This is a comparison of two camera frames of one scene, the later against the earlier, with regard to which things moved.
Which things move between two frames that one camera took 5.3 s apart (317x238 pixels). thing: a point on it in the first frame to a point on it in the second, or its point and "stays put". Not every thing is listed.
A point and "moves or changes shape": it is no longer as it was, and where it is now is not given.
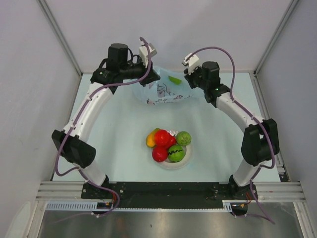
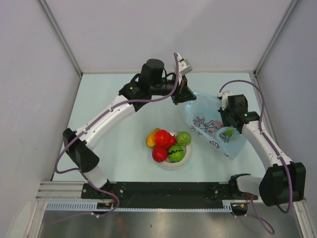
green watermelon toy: (176, 153) stays put
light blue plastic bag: (172, 87) moves or changes shape
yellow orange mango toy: (150, 141) stays put
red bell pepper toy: (171, 140) stays put
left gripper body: (139, 70) to (176, 97)
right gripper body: (195, 79) to (226, 115)
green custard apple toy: (183, 138) stays put
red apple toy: (159, 153) stays put
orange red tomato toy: (161, 137) stays put
